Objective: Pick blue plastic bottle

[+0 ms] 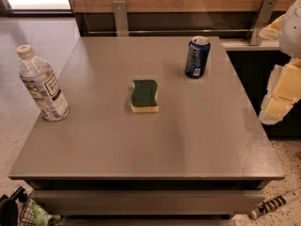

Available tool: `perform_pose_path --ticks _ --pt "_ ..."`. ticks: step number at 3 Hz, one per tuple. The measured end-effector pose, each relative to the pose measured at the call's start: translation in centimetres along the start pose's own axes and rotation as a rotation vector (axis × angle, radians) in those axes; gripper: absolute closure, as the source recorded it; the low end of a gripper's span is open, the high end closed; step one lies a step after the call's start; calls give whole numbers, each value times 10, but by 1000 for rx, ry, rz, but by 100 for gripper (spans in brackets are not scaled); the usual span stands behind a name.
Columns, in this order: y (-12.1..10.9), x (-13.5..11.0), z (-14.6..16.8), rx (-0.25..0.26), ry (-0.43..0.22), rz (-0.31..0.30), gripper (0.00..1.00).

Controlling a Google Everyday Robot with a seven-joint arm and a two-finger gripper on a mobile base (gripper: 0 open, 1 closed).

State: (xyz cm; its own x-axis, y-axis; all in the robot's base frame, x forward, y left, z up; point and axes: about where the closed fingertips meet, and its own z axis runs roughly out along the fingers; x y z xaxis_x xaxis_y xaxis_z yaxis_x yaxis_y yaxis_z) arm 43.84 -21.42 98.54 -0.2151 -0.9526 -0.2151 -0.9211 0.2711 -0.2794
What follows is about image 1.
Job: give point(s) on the green and yellow sponge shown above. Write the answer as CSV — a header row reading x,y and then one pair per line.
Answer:
x,y
144,96

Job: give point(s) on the blue soda can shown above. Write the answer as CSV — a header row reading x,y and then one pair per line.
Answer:
x,y
198,52

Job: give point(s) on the left metal wall bracket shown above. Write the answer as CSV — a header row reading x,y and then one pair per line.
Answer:
x,y
121,18

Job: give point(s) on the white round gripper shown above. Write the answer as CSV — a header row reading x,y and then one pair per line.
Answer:
x,y
292,35

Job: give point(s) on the clear plastic water bottle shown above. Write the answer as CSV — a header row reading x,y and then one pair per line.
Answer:
x,y
40,81

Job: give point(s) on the wire basket with green bag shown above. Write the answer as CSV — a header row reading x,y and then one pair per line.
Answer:
x,y
34,215

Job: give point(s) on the grey table with drawer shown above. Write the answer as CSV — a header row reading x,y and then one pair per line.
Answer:
x,y
204,153

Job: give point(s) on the metal wall bracket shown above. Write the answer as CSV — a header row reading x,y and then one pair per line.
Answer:
x,y
261,20
121,18

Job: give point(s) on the black object at corner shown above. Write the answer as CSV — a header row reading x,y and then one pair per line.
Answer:
x,y
9,208

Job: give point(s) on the right metal wall bracket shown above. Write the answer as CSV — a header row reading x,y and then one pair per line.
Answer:
x,y
261,20

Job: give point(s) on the horizontal metal rail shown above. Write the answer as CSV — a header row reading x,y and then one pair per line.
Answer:
x,y
168,33

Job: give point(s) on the black and white striped tube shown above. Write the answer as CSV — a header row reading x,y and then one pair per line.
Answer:
x,y
272,205

